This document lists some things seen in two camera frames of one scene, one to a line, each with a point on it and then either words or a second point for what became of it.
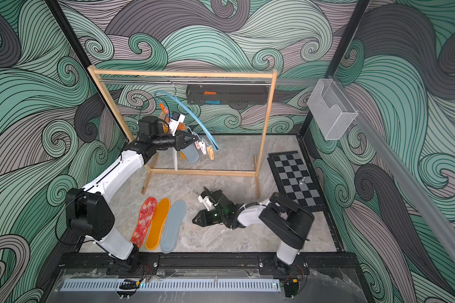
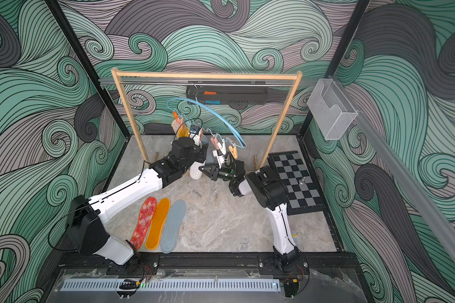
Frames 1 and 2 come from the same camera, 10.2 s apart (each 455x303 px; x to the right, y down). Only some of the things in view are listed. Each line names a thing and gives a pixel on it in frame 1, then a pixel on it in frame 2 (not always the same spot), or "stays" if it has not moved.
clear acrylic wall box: (331, 108) stays
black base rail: (207, 264) stays
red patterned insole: (146, 211) stays
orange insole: (153, 236) stays
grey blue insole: (175, 216) stays
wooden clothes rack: (98, 72) → (117, 72)
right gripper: (205, 215) → (215, 173)
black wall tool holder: (227, 94) stays
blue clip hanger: (194, 113) → (217, 112)
